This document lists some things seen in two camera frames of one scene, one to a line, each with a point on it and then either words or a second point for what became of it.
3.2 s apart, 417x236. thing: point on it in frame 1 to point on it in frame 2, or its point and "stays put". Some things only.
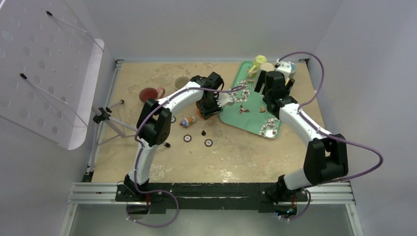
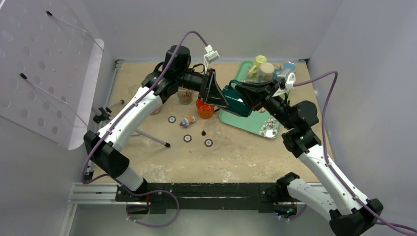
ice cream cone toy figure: (185, 122) stays put
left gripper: (207, 113) to (209, 88)
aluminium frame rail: (106, 192) stays put
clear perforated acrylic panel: (49, 64) stays put
